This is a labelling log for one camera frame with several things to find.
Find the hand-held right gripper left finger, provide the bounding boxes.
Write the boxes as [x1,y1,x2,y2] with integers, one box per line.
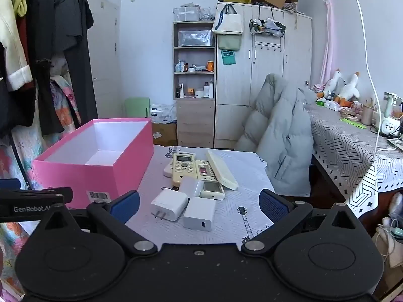
[39,190,158,257]

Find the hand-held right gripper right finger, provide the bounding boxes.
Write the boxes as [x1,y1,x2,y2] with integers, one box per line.
[241,189,362,257]

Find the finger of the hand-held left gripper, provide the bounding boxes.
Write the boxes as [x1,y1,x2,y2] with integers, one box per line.
[0,187,74,202]
[0,178,21,191]

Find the white charger with prongs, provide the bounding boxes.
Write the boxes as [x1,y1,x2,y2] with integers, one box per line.
[151,189,189,222]

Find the pink cardboard box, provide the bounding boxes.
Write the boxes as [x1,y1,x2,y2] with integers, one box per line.
[32,118,154,210]

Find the cream remote control plain back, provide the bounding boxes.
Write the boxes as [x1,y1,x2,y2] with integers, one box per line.
[206,150,239,191]

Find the plain white charger block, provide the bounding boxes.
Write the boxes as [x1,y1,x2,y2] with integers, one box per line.
[178,176,205,199]

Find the remote control with grey display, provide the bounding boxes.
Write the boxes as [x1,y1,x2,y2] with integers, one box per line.
[172,152,197,186]

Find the white charger with port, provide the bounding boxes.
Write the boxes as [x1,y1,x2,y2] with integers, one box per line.
[183,197,216,232]

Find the cream remote with pink panel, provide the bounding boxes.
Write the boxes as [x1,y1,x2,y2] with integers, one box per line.
[195,160,226,201]

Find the grey puffer jacket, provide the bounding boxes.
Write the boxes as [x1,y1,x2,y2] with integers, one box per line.
[234,73,316,197]

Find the black jacket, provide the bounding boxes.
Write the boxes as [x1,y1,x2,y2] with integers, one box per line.
[0,42,36,130]

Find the small cardboard box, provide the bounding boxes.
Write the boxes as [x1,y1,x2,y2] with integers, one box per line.
[152,122,178,147]

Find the geometric patterned tablecloth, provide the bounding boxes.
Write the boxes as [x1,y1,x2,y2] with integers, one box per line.
[307,103,403,218]

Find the floral quilt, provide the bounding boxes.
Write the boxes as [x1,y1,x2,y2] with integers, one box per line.
[0,75,83,293]

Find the green folding stool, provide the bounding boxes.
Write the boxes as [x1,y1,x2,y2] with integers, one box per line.
[124,97,152,119]

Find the wooden shelf unit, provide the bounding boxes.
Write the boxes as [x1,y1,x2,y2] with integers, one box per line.
[172,21,217,148]

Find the green ruler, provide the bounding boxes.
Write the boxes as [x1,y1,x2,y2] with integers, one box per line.
[340,118,367,130]

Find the light wooden wardrobe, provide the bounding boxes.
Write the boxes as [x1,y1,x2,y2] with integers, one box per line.
[215,1,313,150]

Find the beige cup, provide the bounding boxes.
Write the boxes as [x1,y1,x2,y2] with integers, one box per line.
[361,99,377,126]

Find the cream fleece coat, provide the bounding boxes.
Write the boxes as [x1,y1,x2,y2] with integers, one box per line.
[0,0,32,92]

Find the red garment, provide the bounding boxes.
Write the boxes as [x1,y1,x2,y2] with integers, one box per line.
[15,15,36,92]

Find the white goose plush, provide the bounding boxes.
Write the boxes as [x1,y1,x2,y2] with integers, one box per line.
[322,69,346,97]
[335,72,361,106]

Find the white kitchen appliance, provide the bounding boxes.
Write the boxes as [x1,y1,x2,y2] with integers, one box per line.
[379,91,403,138]

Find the long black coat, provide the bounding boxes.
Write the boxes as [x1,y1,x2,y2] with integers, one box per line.
[25,0,65,136]

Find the white door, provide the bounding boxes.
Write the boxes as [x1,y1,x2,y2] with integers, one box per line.
[83,0,122,124]

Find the teal pouch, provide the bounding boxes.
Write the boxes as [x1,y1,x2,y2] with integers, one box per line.
[221,49,237,66]

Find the over-door hook rack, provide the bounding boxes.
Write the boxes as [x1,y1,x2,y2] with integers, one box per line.
[254,36,283,51]

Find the green fabric pouch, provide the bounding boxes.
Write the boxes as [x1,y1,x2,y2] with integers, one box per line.
[217,33,242,51]

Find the pink towel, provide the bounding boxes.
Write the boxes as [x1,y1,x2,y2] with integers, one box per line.
[320,0,336,84]

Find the grey t-shirt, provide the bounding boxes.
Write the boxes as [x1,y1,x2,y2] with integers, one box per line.
[53,0,83,51]

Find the clear storage box on shelf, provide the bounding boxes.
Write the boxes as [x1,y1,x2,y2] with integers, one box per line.
[178,30,215,47]

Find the white tote bag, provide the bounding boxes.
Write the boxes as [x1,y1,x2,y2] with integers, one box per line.
[211,3,244,35]

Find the clear lidded storage box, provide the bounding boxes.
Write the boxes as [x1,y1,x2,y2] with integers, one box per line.
[173,4,201,23]

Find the clear plastic bag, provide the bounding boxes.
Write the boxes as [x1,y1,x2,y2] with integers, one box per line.
[200,6,216,22]

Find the black wire door basket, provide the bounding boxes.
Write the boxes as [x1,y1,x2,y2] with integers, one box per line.
[249,8,287,37]

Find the white cable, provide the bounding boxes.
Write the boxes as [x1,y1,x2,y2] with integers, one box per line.
[348,0,398,152]

